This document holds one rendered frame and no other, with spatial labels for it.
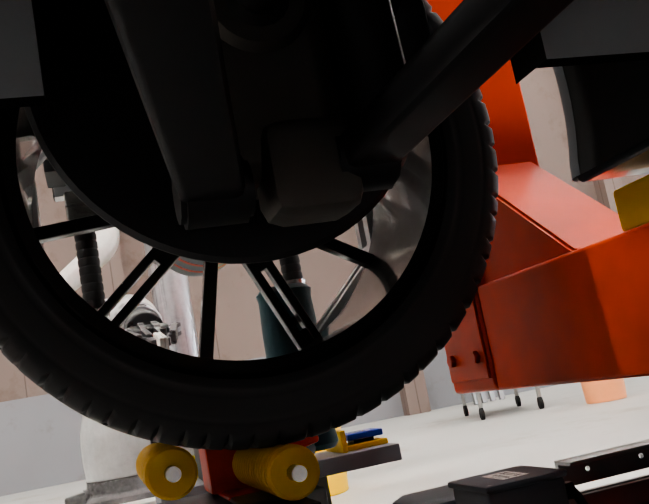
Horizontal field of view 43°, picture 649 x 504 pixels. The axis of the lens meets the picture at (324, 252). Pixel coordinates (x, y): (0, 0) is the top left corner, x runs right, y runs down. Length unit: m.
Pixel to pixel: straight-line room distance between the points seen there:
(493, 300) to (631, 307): 0.32
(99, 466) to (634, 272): 1.46
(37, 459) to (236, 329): 2.89
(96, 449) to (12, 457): 8.82
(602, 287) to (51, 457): 10.08
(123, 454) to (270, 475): 1.21
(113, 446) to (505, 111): 1.23
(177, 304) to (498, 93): 1.12
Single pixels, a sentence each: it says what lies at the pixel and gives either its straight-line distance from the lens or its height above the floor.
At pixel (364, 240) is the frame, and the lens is 1.27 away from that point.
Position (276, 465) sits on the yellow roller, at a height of 0.50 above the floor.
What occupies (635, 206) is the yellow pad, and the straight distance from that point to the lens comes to 0.96.
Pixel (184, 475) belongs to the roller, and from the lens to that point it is 0.95.
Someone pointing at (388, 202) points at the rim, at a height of 0.80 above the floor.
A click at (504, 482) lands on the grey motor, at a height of 0.43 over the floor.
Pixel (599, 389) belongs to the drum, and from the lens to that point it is 7.70.
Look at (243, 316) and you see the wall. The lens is 10.99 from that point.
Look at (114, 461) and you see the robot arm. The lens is 2.08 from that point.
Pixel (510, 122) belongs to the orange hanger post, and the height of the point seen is 0.94.
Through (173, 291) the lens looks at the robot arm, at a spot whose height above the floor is 0.89.
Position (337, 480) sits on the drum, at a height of 0.07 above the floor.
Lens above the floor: 0.57
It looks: 9 degrees up
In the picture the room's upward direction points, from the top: 11 degrees counter-clockwise
